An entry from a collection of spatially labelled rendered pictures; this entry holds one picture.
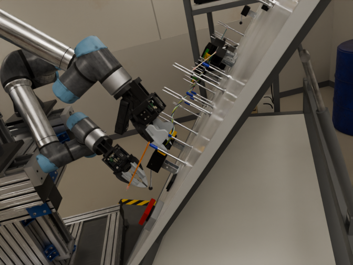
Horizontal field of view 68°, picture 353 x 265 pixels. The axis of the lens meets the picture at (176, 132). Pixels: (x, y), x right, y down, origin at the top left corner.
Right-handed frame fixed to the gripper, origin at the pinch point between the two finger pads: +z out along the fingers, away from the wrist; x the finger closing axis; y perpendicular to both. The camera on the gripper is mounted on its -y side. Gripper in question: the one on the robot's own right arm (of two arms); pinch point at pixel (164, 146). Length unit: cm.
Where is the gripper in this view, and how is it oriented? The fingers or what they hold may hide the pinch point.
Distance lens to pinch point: 77.1
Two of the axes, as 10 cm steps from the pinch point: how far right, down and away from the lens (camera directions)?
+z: 6.3, 7.5, 2.0
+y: 7.4, -5.0, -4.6
